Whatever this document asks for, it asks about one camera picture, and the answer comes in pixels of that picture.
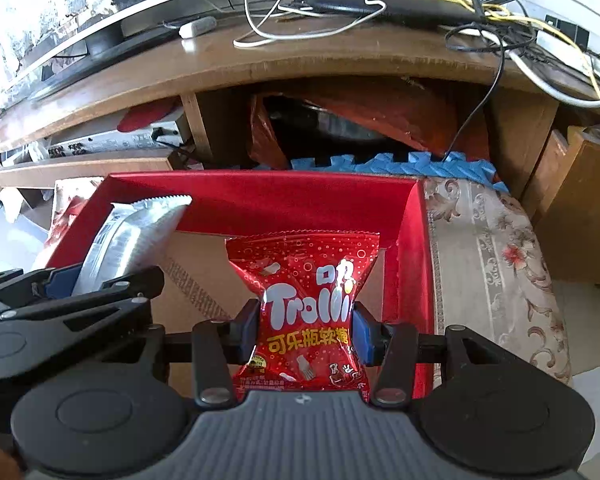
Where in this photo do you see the floral beige blanket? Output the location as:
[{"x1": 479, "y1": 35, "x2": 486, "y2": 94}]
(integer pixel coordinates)
[{"x1": 420, "y1": 175, "x2": 574, "y2": 387}]

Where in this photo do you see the red paddle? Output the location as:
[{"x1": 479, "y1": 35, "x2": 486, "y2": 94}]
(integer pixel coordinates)
[{"x1": 117, "y1": 100, "x2": 186, "y2": 134}]

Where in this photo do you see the silver snack packet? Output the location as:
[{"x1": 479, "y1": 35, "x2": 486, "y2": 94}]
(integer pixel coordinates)
[{"x1": 72, "y1": 194, "x2": 194, "y2": 297}]

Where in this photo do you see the wooden television cabinet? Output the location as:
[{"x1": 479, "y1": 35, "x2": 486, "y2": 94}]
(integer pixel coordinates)
[{"x1": 0, "y1": 5, "x2": 600, "y2": 213}]

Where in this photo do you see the small white dongle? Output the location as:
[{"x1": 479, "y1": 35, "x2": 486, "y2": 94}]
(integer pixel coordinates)
[{"x1": 179, "y1": 16, "x2": 217, "y2": 39}]

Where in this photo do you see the white power strip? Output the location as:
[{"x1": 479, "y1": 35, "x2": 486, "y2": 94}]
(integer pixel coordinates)
[{"x1": 534, "y1": 27, "x2": 600, "y2": 83}]

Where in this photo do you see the red plastic bag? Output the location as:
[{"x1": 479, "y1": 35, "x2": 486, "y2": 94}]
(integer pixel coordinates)
[{"x1": 247, "y1": 85, "x2": 492, "y2": 171}]

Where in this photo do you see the wooden side cabinet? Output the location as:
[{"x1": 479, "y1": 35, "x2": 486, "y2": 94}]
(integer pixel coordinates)
[{"x1": 522, "y1": 125, "x2": 600, "y2": 287}]

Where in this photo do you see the red cardboard box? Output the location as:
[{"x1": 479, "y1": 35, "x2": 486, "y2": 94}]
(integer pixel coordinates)
[{"x1": 45, "y1": 171, "x2": 436, "y2": 402}]

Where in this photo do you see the black cable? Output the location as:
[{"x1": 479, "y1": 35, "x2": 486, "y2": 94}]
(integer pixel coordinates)
[{"x1": 441, "y1": 0, "x2": 538, "y2": 162}]

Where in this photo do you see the white paper sheet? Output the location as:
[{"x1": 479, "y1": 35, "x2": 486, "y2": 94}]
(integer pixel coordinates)
[{"x1": 570, "y1": 365, "x2": 600, "y2": 462}]

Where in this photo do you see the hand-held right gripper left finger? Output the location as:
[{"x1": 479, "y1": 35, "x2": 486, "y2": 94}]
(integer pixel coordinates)
[{"x1": 132, "y1": 300, "x2": 262, "y2": 409}]

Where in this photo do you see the blue foam mat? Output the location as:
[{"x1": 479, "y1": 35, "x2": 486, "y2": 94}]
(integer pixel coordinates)
[{"x1": 290, "y1": 152, "x2": 511, "y2": 194}]

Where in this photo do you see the white lace cloth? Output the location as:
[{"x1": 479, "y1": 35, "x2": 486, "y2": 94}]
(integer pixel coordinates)
[{"x1": 0, "y1": 0, "x2": 131, "y2": 107}]

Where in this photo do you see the yellow cable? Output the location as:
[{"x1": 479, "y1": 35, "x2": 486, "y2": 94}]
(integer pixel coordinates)
[{"x1": 365, "y1": 0, "x2": 600, "y2": 144}]

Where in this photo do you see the red gummy candy packet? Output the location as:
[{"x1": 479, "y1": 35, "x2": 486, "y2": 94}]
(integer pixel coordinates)
[{"x1": 224, "y1": 230, "x2": 381, "y2": 404}]

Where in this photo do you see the thick grey cable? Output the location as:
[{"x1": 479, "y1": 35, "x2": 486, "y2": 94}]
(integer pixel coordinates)
[{"x1": 509, "y1": 50, "x2": 600, "y2": 109}]

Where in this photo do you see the silver audio receiver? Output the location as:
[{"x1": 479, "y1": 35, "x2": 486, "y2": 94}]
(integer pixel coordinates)
[{"x1": 45, "y1": 110, "x2": 194, "y2": 162}]

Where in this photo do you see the thin white cable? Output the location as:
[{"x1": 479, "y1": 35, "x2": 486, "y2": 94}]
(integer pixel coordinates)
[{"x1": 232, "y1": 0, "x2": 387, "y2": 51}]

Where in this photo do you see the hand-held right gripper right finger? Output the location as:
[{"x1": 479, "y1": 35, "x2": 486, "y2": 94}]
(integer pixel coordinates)
[{"x1": 352, "y1": 302, "x2": 532, "y2": 409}]

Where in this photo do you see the black flat television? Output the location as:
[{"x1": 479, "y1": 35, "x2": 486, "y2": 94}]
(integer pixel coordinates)
[{"x1": 0, "y1": 0, "x2": 287, "y2": 106}]

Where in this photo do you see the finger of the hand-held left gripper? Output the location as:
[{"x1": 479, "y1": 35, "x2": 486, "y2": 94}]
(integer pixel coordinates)
[
  {"x1": 0, "y1": 266, "x2": 83, "y2": 306},
  {"x1": 0, "y1": 266, "x2": 166, "y2": 334}
]

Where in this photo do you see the shiny floral printed bag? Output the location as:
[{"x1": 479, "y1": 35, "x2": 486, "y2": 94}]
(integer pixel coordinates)
[{"x1": 45, "y1": 177, "x2": 106, "y2": 262}]

